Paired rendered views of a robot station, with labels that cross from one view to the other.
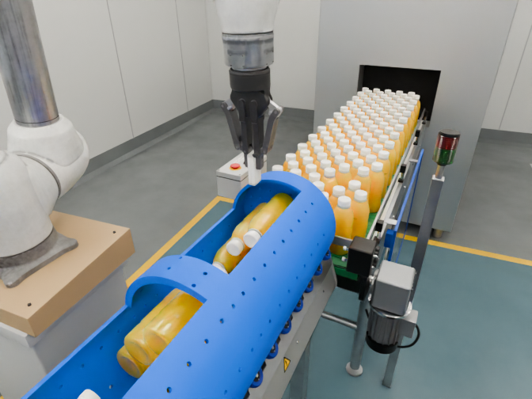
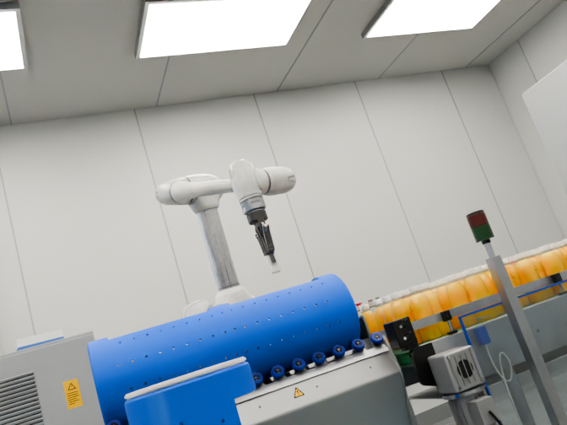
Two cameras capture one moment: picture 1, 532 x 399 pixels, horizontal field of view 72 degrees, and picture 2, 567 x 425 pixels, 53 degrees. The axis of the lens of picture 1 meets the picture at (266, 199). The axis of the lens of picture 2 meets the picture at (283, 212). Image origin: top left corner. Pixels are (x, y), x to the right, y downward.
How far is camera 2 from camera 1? 1.75 m
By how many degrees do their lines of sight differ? 60
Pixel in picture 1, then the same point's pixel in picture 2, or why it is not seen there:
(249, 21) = (240, 193)
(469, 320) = not seen: outside the picture
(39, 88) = (224, 268)
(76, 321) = not seen: hidden behind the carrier
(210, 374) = (193, 329)
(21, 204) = not seen: hidden behind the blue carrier
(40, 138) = (224, 294)
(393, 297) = (441, 372)
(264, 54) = (251, 203)
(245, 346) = (219, 328)
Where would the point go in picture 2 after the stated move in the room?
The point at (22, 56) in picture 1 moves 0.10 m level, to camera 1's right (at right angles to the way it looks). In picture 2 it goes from (215, 253) to (229, 246)
